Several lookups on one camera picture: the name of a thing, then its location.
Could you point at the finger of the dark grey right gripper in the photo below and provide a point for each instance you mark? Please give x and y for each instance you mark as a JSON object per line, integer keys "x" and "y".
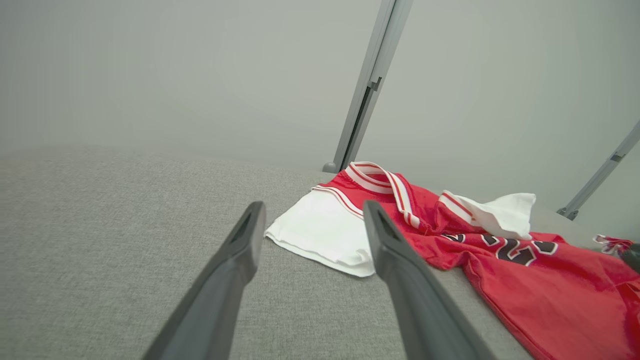
{"x": 633, "y": 257}

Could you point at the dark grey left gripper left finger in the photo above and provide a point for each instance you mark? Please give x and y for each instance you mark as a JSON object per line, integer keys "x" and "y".
{"x": 210, "y": 310}

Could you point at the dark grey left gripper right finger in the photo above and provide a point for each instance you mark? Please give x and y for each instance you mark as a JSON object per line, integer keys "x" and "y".
{"x": 430, "y": 320}

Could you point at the red jersey with white sleeves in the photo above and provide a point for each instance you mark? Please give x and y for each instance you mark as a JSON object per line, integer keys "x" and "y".
{"x": 540, "y": 295}

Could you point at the thin grey partition post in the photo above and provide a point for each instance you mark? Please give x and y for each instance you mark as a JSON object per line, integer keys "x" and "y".
{"x": 600, "y": 175}

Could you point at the grey partition post with feet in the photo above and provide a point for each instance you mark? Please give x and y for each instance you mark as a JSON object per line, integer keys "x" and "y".
{"x": 372, "y": 85}

